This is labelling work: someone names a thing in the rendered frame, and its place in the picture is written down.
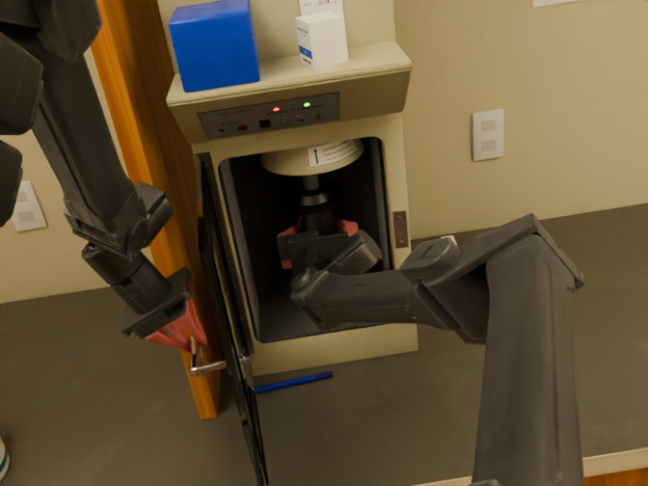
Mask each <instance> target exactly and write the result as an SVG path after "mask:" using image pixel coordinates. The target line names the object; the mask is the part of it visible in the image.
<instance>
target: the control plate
mask: <svg viewBox="0 0 648 486"><path fill-rule="evenodd" d="M306 102H309V103H310V106H304V105H303V104H304V103H306ZM275 107H280V110H279V111H273V108H275ZM197 114H198V117H199V119H200V121H201V123H202V126H203V129H204V131H205V133H206V135H207V137H208V139H209V140H211V139H217V138H224V137H229V136H236V135H242V134H249V133H255V132H261V131H268V130H274V129H281V128H287V127H293V126H299V125H306V124H313V123H319V122H330V121H337V120H339V92H335V93H328V94H317V95H311V96H304V97H297V98H291V99H285V100H279V101H272V102H265V103H260V104H253V105H247V106H240V107H233V108H228V109H221V110H215V111H208V112H202V113H197ZM315 114H321V116H320V118H319V119H318V118H317V117H316V116H315ZM301 116H303V117H304V118H303V120H302V121H300V120H298V117H301ZM282 119H287V122H286V123H284V122H283V121H282ZM263 120H270V122H271V127H265V128H260V126H259V123H258V121H263ZM242 124H245V125H247V126H248V129H247V130H244V131H240V130H238V128H237V127H238V126H239V125H242ZM221 128H224V129H226V131H224V132H219V131H218V129H221Z"/></svg>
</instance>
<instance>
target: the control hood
mask: <svg viewBox="0 0 648 486"><path fill-rule="evenodd" d="M347 51H348V60H349V61H348V62H346V63H342V64H338V65H334V66H329V67H323V68H319V69H313V68H311V67H308V66H307V65H305V64H303V63H302V62H301V57H300V55H297V56H290V57H284V58H278V59H272V60H265V61H259V70H260V80H259V81H258V82H255V83H248V84H241V85H235V86H228V87H223V88H216V89H209V90H203V91H196V92H191V93H186V92H185V91H183V88H182V83H181V79H180V75H179V73H176V74H175V77H174V79H173V82H172V85H171V88H170V90H169V93H168V96H167V98H166V102H167V105H168V107H169V109H170V110H171V112H172V114H173V116H174V118H175V120H176V122H177V124H178V126H179V128H180V130H181V132H182V133H183V135H184V137H185V139H186V141H187V143H189V144H196V143H203V142H209V141H216V140H222V139H228V138H234V137H241V136H248V135H254V134H260V133H266V132H273V131H279V130H286V129H291V128H298V127H305V126H311V125H318V124H323V123H330V122H342V121H349V120H354V119H361V118H367V117H374V116H380V115H387V114H392V113H399V112H402V110H404V106H405V101H406V96H407V92H408V87H409V82H410V76H411V71H412V62H411V61H410V60H409V58H408V57H407V56H406V54H405V53H404V52H403V50H402V49H401V48H400V46H399V45H398V44H397V42H395V41H387V42H380V43H374V44H368V45H361V46H355V47H348V48H347ZM335 92H339V120H337V121H325V122H319V123H313V124H306V125H299V126H293V127H287V128H281V129H274V130H268V131H261V132H255V133H249V134H242V135H236V136H229V137H224V138H217V139H211V140H209V139H208V137H207V135H206V133H205V131H204V129H203V125H202V123H201V121H200V119H199V117H198V114H197V113H202V112H208V111H215V110H221V109H228V108H233V107H240V106H247V105H253V104H260V103H265V102H272V101H279V100H285V99H291V98H297V97H304V96H311V95H323V94H328V93H335Z"/></svg>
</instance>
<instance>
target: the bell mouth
mask: <svg viewBox="0 0 648 486"><path fill-rule="evenodd" d="M364 148H365V147H364V144H363V142H362V141H361V139H360V138H358V139H351V140H345V141H338V142H332V143H326V144H320V145H313V146H307V147H300V148H289V149H282V150H276V151H269V152H264V153H262V154H261V157H260V163H261V165H262V167H264V168H265V169H266V170H268V171H270V172H272V173H275V174H279V175H285V176H310V175H317V174H323V173H327V172H330V171H334V170H337V169H339V168H342V167H344V166H346V165H348V164H350V163H352V162H354V161H355V160H356V159H358V158H359V157H360V156H361V155H362V153H363V151H364Z"/></svg>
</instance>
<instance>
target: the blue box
mask: <svg viewBox="0 0 648 486"><path fill-rule="evenodd" d="M168 26H169V30H170V34H171V38H172V43H173V47H174V51H175V58H176V62H177V66H178V70H179V75H180V79H181V83H182V88H183V91H185V92H186V93H191V92H196V91H203V90H209V89H216V88H223V87H228V86H235V85H241V84H248V83H255V82H258V81H259V80H260V70H259V56H258V51H257V40H256V34H255V29H254V23H253V18H252V12H251V7H250V1H249V0H222V1H215V2H209V3H202V4H196V5H189V6H183V7H177V8H176V9H175V11H174V13H173V15H172V18H171V20H170V22H169V24H168Z"/></svg>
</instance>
